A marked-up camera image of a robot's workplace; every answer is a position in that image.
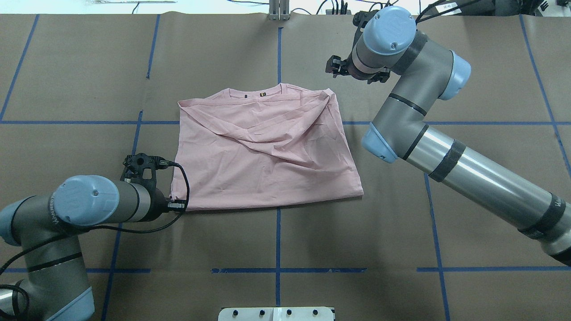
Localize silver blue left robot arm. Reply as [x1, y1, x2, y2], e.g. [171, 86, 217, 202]
[1, 153, 190, 321]

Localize black box with label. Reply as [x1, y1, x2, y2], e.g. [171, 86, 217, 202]
[423, 0, 496, 17]

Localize orange grey hub left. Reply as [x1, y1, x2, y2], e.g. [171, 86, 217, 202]
[321, 0, 352, 16]

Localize aluminium frame post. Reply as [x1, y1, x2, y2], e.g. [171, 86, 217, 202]
[268, 0, 291, 21]

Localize pink Snoopy t-shirt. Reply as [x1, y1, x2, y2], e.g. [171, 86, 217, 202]
[170, 83, 364, 211]

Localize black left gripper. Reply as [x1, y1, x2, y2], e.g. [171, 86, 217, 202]
[121, 153, 188, 213]

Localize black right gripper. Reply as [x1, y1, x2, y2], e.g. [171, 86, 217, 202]
[325, 12, 391, 85]

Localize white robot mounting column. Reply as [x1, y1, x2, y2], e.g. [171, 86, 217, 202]
[217, 306, 336, 321]

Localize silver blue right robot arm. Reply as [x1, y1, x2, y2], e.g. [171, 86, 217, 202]
[326, 6, 570, 266]

